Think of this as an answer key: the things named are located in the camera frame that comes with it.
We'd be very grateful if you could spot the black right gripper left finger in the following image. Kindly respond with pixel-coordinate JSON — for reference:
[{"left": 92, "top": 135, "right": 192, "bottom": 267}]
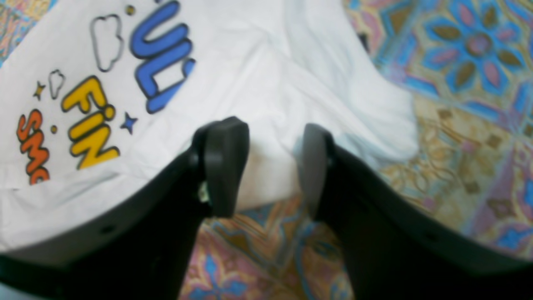
[{"left": 1, "top": 117, "right": 250, "bottom": 300}]

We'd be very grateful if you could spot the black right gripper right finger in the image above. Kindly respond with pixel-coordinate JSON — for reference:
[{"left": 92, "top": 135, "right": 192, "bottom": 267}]
[{"left": 301, "top": 123, "right": 532, "bottom": 300}]

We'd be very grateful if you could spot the white printed T-shirt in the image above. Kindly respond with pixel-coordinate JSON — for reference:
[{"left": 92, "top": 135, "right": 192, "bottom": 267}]
[{"left": 1, "top": 0, "right": 419, "bottom": 251}]

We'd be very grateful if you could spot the patterned tablecloth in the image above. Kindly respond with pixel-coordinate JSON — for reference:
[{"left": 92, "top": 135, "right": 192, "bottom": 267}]
[{"left": 1, "top": 0, "right": 532, "bottom": 300}]

